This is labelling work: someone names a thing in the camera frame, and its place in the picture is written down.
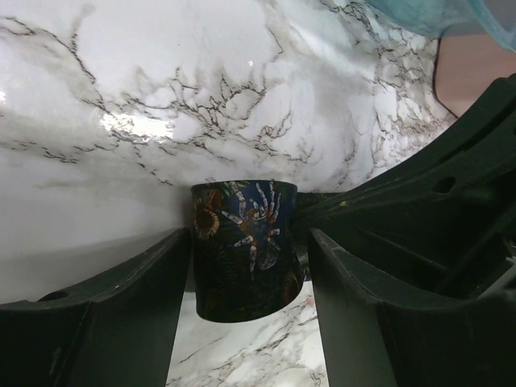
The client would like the teal transparent plastic tray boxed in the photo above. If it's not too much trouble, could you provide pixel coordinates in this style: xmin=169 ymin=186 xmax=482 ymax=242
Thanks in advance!
xmin=367 ymin=0 xmax=515 ymax=52

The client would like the dark patterned necktie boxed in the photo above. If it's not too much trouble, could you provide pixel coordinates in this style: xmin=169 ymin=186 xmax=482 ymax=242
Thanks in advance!
xmin=190 ymin=180 xmax=331 ymax=323

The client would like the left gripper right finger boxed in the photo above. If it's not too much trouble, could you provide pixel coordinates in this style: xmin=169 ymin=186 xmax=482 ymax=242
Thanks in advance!
xmin=296 ymin=76 xmax=515 ymax=386

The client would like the pink divided organizer box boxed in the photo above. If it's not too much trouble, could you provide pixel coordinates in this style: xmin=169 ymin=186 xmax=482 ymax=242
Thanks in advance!
xmin=434 ymin=35 xmax=515 ymax=117

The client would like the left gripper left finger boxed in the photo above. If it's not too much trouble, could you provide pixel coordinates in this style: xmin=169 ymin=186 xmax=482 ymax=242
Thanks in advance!
xmin=1 ymin=229 xmax=190 ymax=386

